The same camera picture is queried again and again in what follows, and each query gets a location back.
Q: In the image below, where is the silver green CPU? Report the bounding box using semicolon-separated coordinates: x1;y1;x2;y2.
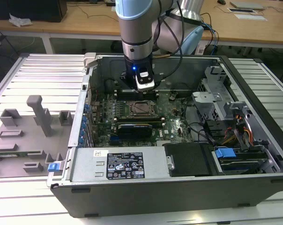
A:
134;104;150;115

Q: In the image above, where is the metal socket cover frame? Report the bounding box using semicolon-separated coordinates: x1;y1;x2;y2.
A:
131;102;156;117

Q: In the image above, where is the CPU socket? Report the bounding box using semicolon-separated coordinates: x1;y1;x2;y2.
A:
128;100;157;118

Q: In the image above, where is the black graphics card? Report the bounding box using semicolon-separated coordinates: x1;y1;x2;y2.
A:
117;122;154;142

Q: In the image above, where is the green motherboard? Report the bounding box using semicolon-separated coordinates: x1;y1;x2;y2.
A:
92;90;196;148

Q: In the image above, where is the wooden desk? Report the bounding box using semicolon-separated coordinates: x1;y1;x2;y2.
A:
0;0;122;39
200;0;283;50

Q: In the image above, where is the perforated metal drive cage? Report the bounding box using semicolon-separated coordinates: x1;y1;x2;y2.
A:
192;67;250;122

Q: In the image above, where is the black rating label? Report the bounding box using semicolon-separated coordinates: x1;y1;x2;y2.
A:
106;152;144;180

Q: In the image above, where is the silver power supply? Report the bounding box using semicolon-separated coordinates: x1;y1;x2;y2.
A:
70;147;171;182

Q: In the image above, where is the black plastic shroud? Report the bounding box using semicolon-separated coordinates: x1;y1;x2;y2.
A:
164;142;214;178

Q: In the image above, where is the black computer box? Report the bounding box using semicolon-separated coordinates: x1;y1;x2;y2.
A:
0;0;68;23

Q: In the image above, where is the white crumpled paper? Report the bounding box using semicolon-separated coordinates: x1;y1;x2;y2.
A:
8;13;33;27

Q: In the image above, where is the blue plastic case latch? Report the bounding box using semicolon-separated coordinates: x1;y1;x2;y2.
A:
48;161;65;173

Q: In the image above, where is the grey parts rack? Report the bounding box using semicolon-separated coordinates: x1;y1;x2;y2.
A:
0;95;74;180

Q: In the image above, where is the white sheet black strip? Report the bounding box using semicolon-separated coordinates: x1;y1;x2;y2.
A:
226;7;259;15

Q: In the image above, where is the hard disk in blue carrier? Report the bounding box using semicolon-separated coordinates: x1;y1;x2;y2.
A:
215;147;268;175

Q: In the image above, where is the plain white sheet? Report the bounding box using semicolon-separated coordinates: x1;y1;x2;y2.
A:
234;14;268;22

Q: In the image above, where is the black silver PC case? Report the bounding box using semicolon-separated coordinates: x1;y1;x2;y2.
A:
46;52;283;218

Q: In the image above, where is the grey laptop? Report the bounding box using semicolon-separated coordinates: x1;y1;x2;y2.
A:
230;0;266;10

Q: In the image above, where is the green RAM stick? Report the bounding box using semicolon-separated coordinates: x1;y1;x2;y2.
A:
0;152;31;158

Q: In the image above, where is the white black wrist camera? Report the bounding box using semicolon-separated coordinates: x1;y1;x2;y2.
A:
134;66;156;91

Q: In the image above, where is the copper coloured cable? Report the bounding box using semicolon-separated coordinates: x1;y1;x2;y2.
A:
152;53;178;60

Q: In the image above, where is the grey drive bay frame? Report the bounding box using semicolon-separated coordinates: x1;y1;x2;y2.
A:
223;100;277;165

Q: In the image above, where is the orange power wire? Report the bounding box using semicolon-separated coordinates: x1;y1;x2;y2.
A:
235;114;253;143

